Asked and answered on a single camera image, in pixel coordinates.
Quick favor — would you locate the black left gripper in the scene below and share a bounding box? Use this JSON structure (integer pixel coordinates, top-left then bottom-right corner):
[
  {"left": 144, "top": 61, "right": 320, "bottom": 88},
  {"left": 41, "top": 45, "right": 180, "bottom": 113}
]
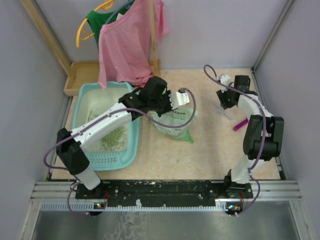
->
[{"left": 149, "top": 89, "right": 178, "bottom": 117}]

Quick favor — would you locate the grey plastic bag clip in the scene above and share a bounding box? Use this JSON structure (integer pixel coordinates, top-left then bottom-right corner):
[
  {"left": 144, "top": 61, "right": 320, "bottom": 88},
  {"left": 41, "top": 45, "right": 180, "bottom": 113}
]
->
[{"left": 213, "top": 101, "right": 234, "bottom": 121}]

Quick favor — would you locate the magenta litter scoop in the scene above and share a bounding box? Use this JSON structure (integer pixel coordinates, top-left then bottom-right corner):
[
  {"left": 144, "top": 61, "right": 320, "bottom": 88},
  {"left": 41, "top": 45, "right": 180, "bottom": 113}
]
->
[{"left": 233, "top": 118, "right": 249, "bottom": 132}]

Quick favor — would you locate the green cat litter bag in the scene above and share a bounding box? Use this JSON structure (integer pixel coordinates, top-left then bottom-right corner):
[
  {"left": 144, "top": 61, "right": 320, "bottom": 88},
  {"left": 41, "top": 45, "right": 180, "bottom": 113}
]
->
[{"left": 149, "top": 107, "right": 198, "bottom": 144}]

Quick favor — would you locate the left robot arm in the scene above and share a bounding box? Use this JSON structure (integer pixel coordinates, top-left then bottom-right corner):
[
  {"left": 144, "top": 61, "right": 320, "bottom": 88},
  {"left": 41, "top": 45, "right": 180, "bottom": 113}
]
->
[{"left": 55, "top": 77, "right": 179, "bottom": 199}]

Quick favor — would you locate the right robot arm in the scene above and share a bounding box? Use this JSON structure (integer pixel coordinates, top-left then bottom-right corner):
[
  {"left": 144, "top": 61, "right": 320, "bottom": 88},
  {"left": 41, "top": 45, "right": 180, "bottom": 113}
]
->
[{"left": 216, "top": 74, "right": 285, "bottom": 198}]

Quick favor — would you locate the green litter pellet pile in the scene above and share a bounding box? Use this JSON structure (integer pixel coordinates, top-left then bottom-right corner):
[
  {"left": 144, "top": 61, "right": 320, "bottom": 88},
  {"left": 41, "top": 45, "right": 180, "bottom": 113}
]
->
[{"left": 88, "top": 124, "right": 129, "bottom": 153}]

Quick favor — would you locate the teal plastic litter box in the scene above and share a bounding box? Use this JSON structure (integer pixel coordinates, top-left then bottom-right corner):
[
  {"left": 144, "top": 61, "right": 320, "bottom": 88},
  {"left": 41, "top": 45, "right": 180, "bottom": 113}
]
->
[{"left": 71, "top": 81, "right": 140, "bottom": 171}]

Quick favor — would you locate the pink t-shirt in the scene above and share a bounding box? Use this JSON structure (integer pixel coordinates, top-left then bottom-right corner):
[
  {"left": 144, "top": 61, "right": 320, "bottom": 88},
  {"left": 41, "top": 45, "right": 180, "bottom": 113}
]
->
[{"left": 97, "top": 0, "right": 171, "bottom": 90}]

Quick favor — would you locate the wooden clothes rack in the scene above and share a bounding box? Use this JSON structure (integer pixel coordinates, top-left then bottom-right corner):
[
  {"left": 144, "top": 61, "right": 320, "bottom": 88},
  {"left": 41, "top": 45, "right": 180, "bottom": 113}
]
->
[{"left": 20, "top": 0, "right": 161, "bottom": 97}]

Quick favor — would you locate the green shirt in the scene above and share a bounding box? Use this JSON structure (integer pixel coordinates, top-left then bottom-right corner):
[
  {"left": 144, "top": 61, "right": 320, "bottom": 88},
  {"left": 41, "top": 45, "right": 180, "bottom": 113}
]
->
[{"left": 84, "top": 6, "right": 131, "bottom": 49}]

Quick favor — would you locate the blue grey clothes hanger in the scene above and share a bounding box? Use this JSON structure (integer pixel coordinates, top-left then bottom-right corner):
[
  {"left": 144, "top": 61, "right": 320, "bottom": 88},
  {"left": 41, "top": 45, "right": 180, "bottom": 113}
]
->
[{"left": 104, "top": 0, "right": 135, "bottom": 25}]

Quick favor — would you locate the yellow clothes hanger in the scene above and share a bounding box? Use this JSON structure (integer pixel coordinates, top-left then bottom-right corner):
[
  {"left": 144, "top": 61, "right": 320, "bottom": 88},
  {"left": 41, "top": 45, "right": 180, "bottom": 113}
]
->
[{"left": 76, "top": 0, "right": 115, "bottom": 48}]

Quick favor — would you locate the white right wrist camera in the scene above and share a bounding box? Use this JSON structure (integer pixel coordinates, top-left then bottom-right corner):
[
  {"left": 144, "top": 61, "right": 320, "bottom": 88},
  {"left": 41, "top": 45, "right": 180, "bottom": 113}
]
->
[{"left": 217, "top": 74, "right": 232, "bottom": 88}]

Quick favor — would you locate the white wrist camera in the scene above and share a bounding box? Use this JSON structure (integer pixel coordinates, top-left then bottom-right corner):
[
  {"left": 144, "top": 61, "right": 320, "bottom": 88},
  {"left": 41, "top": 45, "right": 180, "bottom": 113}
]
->
[
  {"left": 169, "top": 92, "right": 190, "bottom": 110},
  {"left": 217, "top": 74, "right": 232, "bottom": 88}
]

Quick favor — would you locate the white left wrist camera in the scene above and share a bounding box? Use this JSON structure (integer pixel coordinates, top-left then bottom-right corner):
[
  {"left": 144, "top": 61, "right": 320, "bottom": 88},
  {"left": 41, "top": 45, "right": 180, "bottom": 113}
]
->
[{"left": 169, "top": 92, "right": 190, "bottom": 110}]

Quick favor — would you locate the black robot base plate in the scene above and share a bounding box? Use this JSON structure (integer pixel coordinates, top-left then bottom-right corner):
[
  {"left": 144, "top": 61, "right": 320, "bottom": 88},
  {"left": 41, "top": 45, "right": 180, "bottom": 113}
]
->
[{"left": 75, "top": 179, "right": 253, "bottom": 208}]

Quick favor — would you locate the grey slotted cable duct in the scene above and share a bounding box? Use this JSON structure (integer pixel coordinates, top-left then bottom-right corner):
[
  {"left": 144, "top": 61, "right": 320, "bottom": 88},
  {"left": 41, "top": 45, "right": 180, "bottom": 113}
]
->
[{"left": 39, "top": 199, "right": 243, "bottom": 213}]

